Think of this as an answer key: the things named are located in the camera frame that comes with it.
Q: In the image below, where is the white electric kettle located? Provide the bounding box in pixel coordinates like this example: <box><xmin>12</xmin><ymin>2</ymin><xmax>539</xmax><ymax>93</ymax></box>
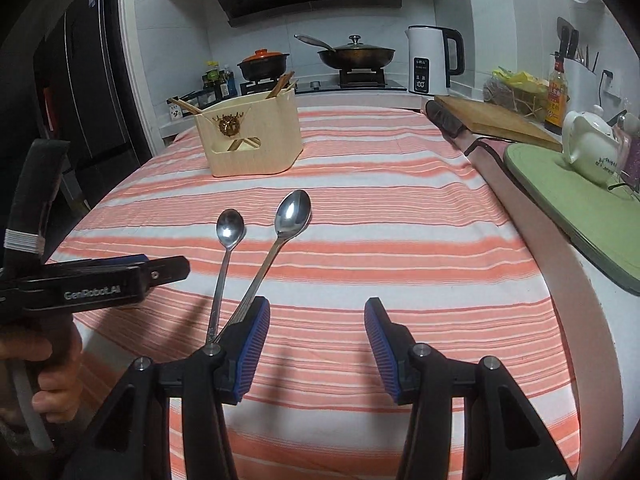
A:
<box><xmin>406</xmin><ymin>25</ymin><xmax>465</xmax><ymax>96</ymax></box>

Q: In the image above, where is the white teapot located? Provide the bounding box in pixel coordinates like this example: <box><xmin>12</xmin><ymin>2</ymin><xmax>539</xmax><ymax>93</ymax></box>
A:
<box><xmin>562</xmin><ymin>105</ymin><xmax>622</xmax><ymax>186</ymax></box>

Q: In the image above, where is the wooden chopstick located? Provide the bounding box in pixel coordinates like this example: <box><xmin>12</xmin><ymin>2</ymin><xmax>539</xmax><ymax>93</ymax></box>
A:
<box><xmin>267</xmin><ymin>72</ymin><xmax>294</xmax><ymax>99</ymax></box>
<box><xmin>168</xmin><ymin>98</ymin><xmax>203</xmax><ymax>115</ymax></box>

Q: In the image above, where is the metal spoon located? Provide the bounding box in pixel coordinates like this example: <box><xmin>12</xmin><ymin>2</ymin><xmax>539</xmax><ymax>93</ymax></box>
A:
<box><xmin>222</xmin><ymin>188</ymin><xmax>312</xmax><ymax>330</ymax></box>
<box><xmin>205</xmin><ymin>208</ymin><xmax>246</xmax><ymax>346</ymax></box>

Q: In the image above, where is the right metal spoon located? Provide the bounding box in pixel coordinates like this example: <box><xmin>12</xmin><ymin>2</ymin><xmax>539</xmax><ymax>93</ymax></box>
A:
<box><xmin>222</xmin><ymin>188</ymin><xmax>312</xmax><ymax>330</ymax></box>

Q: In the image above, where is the wooden cutting board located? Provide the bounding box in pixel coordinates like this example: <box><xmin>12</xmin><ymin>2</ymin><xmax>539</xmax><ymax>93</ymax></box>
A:
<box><xmin>434</xmin><ymin>96</ymin><xmax>562</xmax><ymax>152</ymax></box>

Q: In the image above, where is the cream wooden utensil box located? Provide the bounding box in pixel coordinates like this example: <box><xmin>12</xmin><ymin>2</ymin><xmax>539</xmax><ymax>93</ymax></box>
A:
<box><xmin>194</xmin><ymin>88</ymin><xmax>303</xmax><ymax>178</ymax></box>

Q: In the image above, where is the white spice jar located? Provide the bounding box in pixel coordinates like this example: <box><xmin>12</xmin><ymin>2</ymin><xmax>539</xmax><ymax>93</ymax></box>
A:
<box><xmin>168</xmin><ymin>102</ymin><xmax>182</xmax><ymax>122</ymax></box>

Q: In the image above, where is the condiment bottles group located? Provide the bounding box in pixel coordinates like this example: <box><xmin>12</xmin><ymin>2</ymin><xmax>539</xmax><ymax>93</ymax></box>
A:
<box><xmin>202</xmin><ymin>61</ymin><xmax>239</xmax><ymax>101</ymax></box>

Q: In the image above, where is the black gas stove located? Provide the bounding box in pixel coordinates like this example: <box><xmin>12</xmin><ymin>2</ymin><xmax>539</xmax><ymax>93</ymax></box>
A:
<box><xmin>240</xmin><ymin>68</ymin><xmax>407</xmax><ymax>97</ymax></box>

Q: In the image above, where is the black clay pot orange lid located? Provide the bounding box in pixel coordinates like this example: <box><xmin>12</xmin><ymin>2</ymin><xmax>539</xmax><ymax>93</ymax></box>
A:
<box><xmin>238</xmin><ymin>49</ymin><xmax>288</xmax><ymax>82</ymax></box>

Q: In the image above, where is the brown sauce bottle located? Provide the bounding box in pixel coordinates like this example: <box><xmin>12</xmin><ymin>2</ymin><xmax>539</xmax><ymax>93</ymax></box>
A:
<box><xmin>544</xmin><ymin>51</ymin><xmax>568</xmax><ymax>134</ymax></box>

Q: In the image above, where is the person left hand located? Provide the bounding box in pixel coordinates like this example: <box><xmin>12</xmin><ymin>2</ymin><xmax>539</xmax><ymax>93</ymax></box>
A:
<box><xmin>1</xmin><ymin>326</ymin><xmax>82</xmax><ymax>424</ymax></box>

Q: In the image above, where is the yellow snack bag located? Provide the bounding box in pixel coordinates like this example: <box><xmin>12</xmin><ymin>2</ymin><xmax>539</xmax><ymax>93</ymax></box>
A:
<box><xmin>483</xmin><ymin>67</ymin><xmax>548</xmax><ymax>122</ymax></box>

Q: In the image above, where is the pink white striped tablecloth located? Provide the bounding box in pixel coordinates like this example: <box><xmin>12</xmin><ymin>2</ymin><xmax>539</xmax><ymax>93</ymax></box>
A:
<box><xmin>54</xmin><ymin>106</ymin><xmax>580</xmax><ymax>479</ymax></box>

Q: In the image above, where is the left metal spoon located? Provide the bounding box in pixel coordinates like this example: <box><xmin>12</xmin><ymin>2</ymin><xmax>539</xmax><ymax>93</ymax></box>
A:
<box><xmin>205</xmin><ymin>208</ymin><xmax>246</xmax><ymax>346</ymax></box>

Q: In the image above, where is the white knife holder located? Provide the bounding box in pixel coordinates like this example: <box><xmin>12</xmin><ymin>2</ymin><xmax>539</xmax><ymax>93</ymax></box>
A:
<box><xmin>563</xmin><ymin>58</ymin><xmax>600</xmax><ymax>112</ymax></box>

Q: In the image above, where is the black wok with lid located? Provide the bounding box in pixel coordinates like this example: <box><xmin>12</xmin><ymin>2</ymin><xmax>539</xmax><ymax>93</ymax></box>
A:
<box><xmin>294</xmin><ymin>34</ymin><xmax>395</xmax><ymax>72</ymax></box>

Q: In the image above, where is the green drying mat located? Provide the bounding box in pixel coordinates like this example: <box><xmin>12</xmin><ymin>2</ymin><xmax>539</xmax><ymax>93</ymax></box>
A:
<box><xmin>504</xmin><ymin>143</ymin><xmax>639</xmax><ymax>295</ymax></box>

